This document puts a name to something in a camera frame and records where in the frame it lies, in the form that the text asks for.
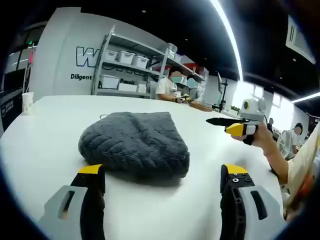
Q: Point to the grey knitted beanie hat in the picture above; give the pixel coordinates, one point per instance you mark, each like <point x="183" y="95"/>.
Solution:
<point x="136" y="147"/>

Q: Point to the white paper cup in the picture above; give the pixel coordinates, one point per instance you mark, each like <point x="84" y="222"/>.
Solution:
<point x="27" y="103"/>

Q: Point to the long ceiling light strip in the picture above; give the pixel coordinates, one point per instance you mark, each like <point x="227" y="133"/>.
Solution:
<point x="231" y="35"/>

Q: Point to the ceiling air conditioner vent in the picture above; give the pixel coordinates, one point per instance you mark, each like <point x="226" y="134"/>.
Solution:
<point x="298" y="38"/>

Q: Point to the brown wooden board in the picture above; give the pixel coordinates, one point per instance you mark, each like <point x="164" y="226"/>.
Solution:
<point x="201" y="107"/>

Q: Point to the group of white storage boxes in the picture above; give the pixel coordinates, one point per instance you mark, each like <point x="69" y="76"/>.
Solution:
<point x="126" y="58"/>

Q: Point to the grey metal shelving rack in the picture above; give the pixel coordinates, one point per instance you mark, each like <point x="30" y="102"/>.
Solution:
<point x="130" y="72"/>

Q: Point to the black cabinet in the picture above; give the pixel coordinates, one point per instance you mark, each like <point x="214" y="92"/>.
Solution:
<point x="10" y="110"/>

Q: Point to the short ceiling light strip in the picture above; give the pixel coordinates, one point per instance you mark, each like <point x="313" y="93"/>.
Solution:
<point x="306" y="97"/>

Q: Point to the person's right hand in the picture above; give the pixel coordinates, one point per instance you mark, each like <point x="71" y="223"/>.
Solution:
<point x="265" y="136"/>

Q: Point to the thin stand with pink tag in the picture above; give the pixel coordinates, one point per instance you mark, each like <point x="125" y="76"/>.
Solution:
<point x="30" y="65"/>

